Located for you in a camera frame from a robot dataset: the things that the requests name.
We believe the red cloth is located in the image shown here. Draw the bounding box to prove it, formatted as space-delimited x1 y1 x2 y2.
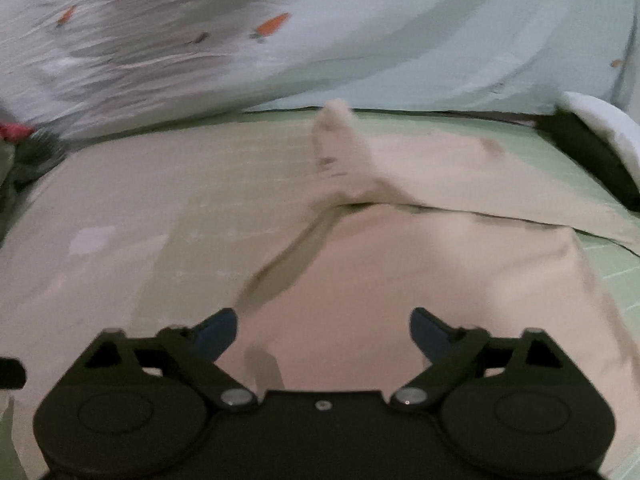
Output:
0 122 35 144

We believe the pink beige garment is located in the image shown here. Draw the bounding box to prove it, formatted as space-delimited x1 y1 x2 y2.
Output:
0 97 640 480

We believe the grey checked cloth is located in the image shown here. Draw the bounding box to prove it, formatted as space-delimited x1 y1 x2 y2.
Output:
1 129 67 240

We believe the green grid bed sheet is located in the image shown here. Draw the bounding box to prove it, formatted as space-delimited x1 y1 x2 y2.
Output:
0 106 640 480

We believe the light blue carrot-print duvet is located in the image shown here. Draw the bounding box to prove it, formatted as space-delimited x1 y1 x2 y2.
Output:
1 0 639 140

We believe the black and white object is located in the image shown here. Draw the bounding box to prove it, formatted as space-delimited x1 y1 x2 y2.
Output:
537 92 639 212

